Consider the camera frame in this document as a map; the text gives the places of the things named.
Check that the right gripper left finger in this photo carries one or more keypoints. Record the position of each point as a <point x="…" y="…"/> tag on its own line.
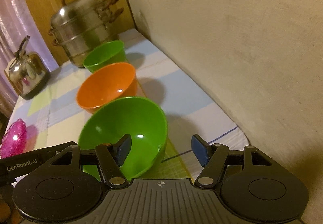
<point x="110" y="158"/>

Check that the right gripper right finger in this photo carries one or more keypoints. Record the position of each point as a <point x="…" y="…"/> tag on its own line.
<point x="212" y="158"/>

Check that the green bowl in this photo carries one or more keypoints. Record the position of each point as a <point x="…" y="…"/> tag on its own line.
<point x="139" y="117"/>
<point x="105" y="54"/>

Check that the purple glass plate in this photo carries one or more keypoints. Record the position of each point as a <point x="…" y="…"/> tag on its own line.
<point x="14" y="140"/>

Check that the orange plastic bowl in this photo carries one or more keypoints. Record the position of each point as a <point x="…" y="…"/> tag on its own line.
<point x="107" y="84"/>

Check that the person's left hand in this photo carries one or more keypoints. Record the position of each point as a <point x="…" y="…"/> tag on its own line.
<point x="9" y="213"/>

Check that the checkered tablecloth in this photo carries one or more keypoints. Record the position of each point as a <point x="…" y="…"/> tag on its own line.
<point x="53" y="116"/>

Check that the stainless steel kettle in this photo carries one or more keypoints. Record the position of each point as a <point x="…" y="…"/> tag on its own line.
<point x="27" y="73"/>

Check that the stainless steel steamer pot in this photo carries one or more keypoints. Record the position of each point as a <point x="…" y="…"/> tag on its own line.
<point x="82" y="25"/>

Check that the purple curtain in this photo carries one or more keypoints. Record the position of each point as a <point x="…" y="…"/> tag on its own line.
<point x="16" y="23"/>

